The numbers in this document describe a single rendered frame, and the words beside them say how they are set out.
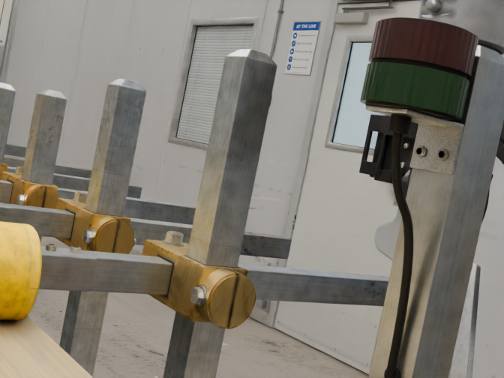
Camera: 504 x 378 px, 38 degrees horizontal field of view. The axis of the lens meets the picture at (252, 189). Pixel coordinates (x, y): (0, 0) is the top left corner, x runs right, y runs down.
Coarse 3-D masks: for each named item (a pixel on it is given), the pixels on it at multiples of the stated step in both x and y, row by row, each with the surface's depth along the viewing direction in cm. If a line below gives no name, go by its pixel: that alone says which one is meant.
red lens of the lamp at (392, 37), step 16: (384, 32) 42; (400, 32) 41; (416, 32) 41; (432, 32) 40; (448, 32) 41; (464, 32) 41; (384, 48) 42; (400, 48) 41; (416, 48) 41; (432, 48) 41; (448, 48) 41; (464, 48) 41; (448, 64) 41; (464, 64) 41
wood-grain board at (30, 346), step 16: (0, 320) 61; (16, 320) 62; (0, 336) 57; (16, 336) 57; (32, 336) 58; (48, 336) 59; (0, 352) 53; (16, 352) 54; (32, 352) 54; (48, 352) 55; (64, 352) 56; (0, 368) 50; (16, 368) 50; (32, 368) 51; (48, 368) 52; (64, 368) 52; (80, 368) 53
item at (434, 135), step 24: (456, 72) 41; (408, 120) 43; (432, 120) 42; (432, 144) 46; (456, 144) 44; (432, 168) 45; (408, 216) 44; (408, 240) 45; (408, 264) 45; (408, 288) 45
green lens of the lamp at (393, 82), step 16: (368, 64) 43; (384, 64) 42; (400, 64) 41; (368, 80) 43; (384, 80) 42; (400, 80) 41; (416, 80) 41; (432, 80) 41; (448, 80) 41; (464, 80) 42; (368, 96) 42; (384, 96) 41; (400, 96) 41; (416, 96) 41; (432, 96) 41; (448, 96) 41; (464, 96) 42; (448, 112) 41
